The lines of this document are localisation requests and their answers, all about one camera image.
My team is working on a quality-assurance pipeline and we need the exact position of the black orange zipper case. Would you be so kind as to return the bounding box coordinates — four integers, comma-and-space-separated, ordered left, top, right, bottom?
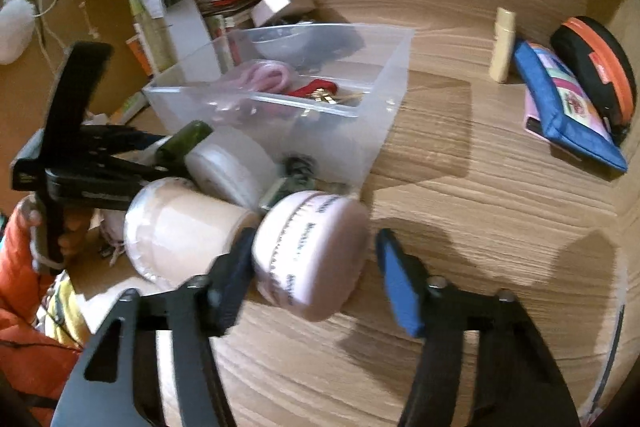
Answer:
550, 16, 638, 145

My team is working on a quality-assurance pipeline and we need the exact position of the clear plastic storage bin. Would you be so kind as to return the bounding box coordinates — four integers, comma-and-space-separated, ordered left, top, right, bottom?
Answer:
143, 24, 414, 188

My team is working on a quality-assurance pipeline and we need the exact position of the yellow liquid bottle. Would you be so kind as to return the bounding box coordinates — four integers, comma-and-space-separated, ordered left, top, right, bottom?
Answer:
129, 0, 175, 75

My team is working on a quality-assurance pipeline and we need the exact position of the white curved file holder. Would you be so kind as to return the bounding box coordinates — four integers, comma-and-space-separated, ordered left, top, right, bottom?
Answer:
140, 0, 221, 82

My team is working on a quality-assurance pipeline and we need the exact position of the cream lotion tube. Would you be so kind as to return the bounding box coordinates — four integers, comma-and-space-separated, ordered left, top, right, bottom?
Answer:
489, 8, 516, 83

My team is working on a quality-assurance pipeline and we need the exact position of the dark green bottle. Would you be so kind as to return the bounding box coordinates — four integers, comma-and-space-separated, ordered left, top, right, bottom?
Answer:
154, 120, 214, 168

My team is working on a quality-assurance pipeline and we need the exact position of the beige cylindrical container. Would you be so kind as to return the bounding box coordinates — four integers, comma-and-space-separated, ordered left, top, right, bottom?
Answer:
124, 178, 259, 289

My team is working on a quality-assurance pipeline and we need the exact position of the red pouch with gold charm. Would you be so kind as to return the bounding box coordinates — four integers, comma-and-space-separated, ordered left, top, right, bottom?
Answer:
286, 79, 338, 105

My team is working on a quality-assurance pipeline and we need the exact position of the pink coiled cable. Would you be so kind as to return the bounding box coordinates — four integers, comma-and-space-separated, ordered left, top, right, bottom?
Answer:
229, 58, 302, 96

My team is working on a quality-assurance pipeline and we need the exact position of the white crumpled cloth bag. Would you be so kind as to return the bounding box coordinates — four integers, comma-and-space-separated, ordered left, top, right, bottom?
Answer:
99, 209, 126, 267

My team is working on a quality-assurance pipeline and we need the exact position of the blue patchwork pencil pouch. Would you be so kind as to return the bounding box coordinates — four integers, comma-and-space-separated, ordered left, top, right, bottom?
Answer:
513, 39, 628, 172

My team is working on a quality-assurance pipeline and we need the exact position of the stack of books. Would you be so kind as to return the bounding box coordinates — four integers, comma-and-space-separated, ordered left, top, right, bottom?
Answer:
194, 0, 262, 53

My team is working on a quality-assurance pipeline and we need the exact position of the person left hand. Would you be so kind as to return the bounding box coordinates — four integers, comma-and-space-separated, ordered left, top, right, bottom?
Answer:
18, 193, 94, 274

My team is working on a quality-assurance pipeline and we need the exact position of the pink round jar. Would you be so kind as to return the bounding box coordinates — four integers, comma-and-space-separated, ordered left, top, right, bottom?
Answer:
252, 191, 370, 322

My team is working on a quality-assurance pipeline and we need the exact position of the black small keychain figure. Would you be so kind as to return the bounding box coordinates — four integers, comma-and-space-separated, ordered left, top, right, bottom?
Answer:
258, 155, 317, 213

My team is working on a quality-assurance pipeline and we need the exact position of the small pink white box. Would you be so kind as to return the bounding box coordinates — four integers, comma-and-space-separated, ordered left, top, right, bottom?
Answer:
250, 0, 316, 27

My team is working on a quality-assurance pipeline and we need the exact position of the white fluffy pompom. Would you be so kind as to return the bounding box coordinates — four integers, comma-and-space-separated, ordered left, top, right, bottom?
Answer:
0, 0, 35, 65

